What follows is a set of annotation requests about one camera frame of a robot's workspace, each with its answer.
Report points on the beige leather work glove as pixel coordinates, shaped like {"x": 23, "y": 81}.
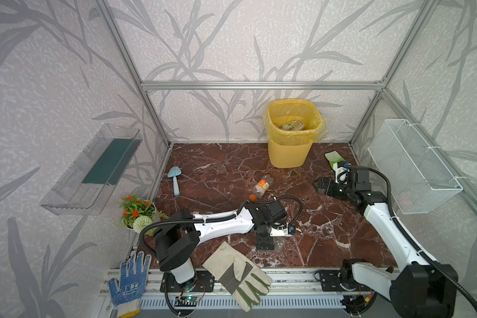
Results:
{"x": 244, "y": 280}

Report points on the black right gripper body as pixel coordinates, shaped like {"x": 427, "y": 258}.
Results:
{"x": 332, "y": 186}

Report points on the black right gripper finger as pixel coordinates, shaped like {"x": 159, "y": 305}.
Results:
{"x": 326, "y": 189}
{"x": 324, "y": 181}

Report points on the aluminium front rail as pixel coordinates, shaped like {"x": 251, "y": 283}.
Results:
{"x": 278, "y": 281}

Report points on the yellow ribbed plastic bin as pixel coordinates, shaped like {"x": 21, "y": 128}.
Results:
{"x": 288, "y": 156}

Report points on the artificial flower plant pot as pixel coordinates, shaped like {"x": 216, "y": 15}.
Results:
{"x": 138, "y": 213}

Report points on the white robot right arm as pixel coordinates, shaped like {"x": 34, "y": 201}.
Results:
{"x": 422, "y": 286}

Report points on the green black rubber glove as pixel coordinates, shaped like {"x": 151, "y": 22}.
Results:
{"x": 335, "y": 160}

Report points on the yellow bin liner bag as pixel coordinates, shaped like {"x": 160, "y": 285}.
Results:
{"x": 283, "y": 111}

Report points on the blue dotted knit glove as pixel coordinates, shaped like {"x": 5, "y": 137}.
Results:
{"x": 128, "y": 290}

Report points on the white wire mesh basket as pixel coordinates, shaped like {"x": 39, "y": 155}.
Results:
{"x": 420, "y": 180}

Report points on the clear bottle bird label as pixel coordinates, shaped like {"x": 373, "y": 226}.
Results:
{"x": 296, "y": 125}

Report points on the clear ribbed bottle front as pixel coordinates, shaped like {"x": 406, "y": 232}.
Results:
{"x": 279, "y": 244}

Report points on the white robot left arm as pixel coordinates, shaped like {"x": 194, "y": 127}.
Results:
{"x": 172, "y": 242}

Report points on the orange label bottle upper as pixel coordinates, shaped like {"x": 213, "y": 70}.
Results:
{"x": 259, "y": 190}

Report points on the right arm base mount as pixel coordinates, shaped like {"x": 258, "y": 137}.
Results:
{"x": 333, "y": 280}

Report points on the clear acrylic wall shelf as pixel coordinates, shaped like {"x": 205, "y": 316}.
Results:
{"x": 87, "y": 185}

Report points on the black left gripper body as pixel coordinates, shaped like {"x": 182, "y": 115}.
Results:
{"x": 264, "y": 238}

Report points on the light blue garden trowel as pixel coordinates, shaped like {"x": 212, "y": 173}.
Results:
{"x": 173, "y": 173}

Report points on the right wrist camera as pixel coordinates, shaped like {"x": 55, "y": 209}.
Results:
{"x": 341, "y": 169}

